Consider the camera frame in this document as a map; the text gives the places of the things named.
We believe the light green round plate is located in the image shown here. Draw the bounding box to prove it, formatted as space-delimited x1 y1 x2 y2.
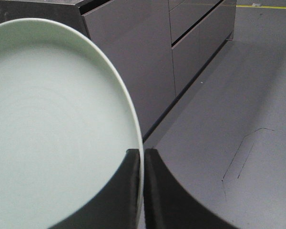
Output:
0 18 144 229

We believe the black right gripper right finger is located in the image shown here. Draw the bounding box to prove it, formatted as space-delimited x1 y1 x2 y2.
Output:
144 148 235 229

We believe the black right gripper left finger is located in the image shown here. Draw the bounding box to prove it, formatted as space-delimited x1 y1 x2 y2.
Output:
51 149 140 229

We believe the grey kitchen cabinet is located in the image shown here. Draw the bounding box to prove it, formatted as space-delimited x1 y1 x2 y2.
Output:
0 0 236 140

